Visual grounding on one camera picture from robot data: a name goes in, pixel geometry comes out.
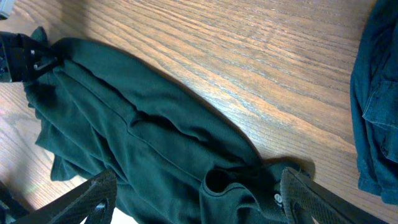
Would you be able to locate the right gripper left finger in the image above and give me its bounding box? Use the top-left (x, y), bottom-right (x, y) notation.
top-left (14, 170), bottom-right (117, 224)

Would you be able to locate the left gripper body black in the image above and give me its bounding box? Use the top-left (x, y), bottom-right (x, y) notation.
top-left (1, 32), bottom-right (59, 83)

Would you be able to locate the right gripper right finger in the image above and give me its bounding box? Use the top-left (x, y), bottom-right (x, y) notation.
top-left (280, 167), bottom-right (384, 224)

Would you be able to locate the black t-shirt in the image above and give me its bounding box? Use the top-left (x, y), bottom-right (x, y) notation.
top-left (24, 38), bottom-right (295, 223)

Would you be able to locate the navy blue garment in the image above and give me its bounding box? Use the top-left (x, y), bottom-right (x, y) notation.
top-left (350, 0), bottom-right (397, 205)

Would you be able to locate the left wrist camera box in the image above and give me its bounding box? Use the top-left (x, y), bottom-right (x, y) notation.
top-left (0, 0), bottom-right (15, 20)

